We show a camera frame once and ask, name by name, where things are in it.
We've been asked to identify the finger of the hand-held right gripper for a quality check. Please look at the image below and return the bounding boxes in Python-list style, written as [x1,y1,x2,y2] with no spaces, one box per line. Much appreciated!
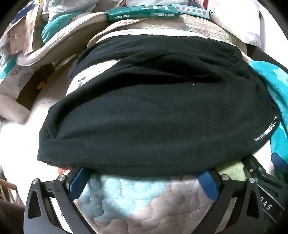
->
[271,152,287,175]
[242,157,265,179]

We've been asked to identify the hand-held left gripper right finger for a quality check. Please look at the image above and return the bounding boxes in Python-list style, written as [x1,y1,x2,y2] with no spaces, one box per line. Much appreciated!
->
[197,170,268,234]

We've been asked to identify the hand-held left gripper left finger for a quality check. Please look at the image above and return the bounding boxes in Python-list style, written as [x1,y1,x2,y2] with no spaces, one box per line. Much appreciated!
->
[24,168,95,234]

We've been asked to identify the black pants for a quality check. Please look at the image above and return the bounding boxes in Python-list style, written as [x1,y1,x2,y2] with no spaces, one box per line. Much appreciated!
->
[37,35,282,177]

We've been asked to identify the quilted patchwork bedspread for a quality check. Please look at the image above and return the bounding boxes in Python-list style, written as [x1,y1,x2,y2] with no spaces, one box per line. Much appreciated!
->
[56,12,277,234]

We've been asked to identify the teal fluffy blanket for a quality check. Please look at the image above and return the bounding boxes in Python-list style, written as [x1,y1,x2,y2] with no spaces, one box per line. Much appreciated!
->
[249,61,288,178]

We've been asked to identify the patterned beige cushion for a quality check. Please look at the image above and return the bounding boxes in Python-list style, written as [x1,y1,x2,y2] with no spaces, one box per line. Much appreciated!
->
[0,64,54,124]

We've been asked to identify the white pillow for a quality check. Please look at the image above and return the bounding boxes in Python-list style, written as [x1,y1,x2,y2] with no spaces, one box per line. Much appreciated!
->
[207,0,262,48]

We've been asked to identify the beige padded cushion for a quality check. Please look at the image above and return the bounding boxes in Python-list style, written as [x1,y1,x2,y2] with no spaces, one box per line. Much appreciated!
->
[17,11,108,67]

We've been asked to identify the teal packet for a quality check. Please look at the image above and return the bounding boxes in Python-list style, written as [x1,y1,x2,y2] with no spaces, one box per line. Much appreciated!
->
[42,13,79,41]

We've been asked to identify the pile of cardboard boxes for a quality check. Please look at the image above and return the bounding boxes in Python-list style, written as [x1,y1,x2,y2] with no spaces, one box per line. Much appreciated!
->
[0,4,43,60]

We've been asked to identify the blue shape-printed box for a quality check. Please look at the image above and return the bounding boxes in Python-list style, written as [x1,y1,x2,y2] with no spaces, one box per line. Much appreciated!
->
[172,3,211,18]

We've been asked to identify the clear plastic bag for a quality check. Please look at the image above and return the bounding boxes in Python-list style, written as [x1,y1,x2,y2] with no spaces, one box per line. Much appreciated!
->
[43,0,95,21]

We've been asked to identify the green paper packet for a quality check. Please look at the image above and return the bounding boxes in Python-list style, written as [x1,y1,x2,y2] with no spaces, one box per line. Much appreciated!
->
[106,4,181,22]

